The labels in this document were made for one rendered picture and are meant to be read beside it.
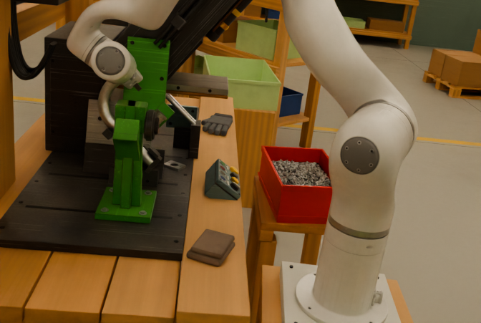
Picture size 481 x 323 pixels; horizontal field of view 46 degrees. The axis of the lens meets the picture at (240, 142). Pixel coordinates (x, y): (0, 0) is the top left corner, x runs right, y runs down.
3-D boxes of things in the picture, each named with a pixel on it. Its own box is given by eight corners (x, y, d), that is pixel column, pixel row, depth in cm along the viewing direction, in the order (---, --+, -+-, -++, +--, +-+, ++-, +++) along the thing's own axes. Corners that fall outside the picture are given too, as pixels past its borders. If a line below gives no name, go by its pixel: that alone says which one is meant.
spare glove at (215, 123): (207, 117, 217) (207, 110, 216) (235, 121, 215) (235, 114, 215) (195, 132, 198) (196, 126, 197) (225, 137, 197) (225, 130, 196)
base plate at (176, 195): (198, 112, 228) (199, 107, 227) (182, 261, 125) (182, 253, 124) (92, 102, 225) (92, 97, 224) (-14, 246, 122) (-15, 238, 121)
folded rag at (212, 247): (219, 268, 120) (220, 256, 119) (185, 258, 122) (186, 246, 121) (235, 246, 129) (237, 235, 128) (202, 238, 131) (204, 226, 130)
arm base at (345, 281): (386, 286, 124) (405, 210, 117) (388, 342, 107) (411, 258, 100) (300, 266, 127) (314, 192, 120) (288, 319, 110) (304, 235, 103)
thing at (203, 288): (229, 129, 252) (232, 97, 247) (243, 379, 111) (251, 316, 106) (197, 126, 251) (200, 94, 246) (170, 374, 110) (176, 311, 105)
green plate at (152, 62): (165, 116, 164) (172, 42, 162) (163, 117, 156) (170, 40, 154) (125, 112, 163) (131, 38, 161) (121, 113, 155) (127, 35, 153)
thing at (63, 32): (123, 124, 198) (127, 26, 186) (107, 156, 170) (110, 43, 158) (69, 119, 197) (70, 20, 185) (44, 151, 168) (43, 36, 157)
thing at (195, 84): (226, 86, 184) (227, 76, 183) (227, 99, 169) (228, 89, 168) (105, 74, 181) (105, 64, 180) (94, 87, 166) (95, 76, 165)
